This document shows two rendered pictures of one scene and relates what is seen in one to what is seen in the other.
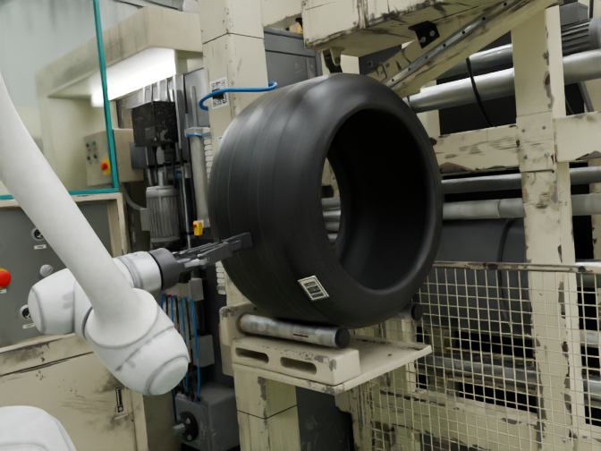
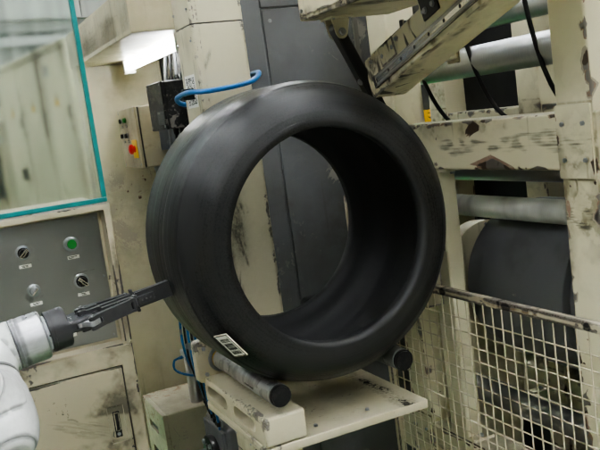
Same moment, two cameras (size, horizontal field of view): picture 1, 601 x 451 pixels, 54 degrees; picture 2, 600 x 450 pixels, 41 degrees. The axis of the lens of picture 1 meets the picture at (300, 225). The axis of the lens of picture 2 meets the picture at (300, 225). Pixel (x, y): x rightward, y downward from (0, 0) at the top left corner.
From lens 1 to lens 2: 0.70 m
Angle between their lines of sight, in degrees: 20
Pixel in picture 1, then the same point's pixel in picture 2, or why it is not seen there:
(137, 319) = not seen: outside the picture
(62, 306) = not seen: outside the picture
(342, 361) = (279, 422)
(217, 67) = (187, 62)
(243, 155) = (162, 194)
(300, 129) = (205, 170)
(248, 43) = (219, 30)
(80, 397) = (72, 421)
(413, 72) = (420, 51)
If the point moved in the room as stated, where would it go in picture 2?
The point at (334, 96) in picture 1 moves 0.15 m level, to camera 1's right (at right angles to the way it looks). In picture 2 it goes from (252, 124) to (330, 114)
